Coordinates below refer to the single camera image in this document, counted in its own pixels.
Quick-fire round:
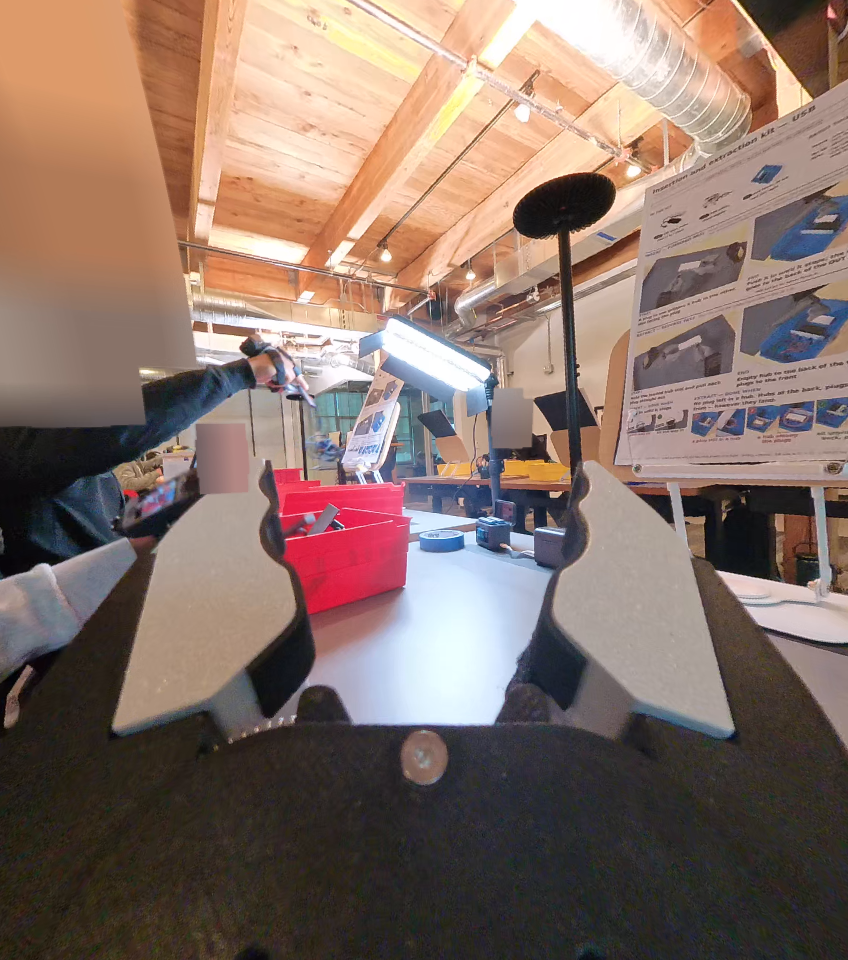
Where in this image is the silver ventilation duct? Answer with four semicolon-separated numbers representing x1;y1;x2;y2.
529;0;754;155

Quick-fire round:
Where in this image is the led light panel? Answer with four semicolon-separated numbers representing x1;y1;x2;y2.
358;315;495;396

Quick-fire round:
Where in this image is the black disc on pole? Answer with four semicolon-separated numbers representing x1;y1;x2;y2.
511;172;619;470

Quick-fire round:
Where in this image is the small instruction poster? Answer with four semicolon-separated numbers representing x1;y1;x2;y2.
340;377;404;474

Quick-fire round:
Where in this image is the person's left forearm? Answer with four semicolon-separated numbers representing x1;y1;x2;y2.
0;536;142;720

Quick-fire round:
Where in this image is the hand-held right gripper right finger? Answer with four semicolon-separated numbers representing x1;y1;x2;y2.
525;459;736;744

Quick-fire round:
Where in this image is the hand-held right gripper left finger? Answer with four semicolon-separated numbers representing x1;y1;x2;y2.
110;459;316;744

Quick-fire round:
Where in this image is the row of yellow bins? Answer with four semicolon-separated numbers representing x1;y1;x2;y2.
435;459;571;483

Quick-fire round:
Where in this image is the red plastic bin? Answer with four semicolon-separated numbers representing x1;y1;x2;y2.
279;504;412;616
274;468;407;520

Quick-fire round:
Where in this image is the wooden rounded panel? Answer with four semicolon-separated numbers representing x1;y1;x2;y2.
598;330;639;468

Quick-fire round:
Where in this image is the white poster stand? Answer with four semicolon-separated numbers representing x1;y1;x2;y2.
630;375;848;646

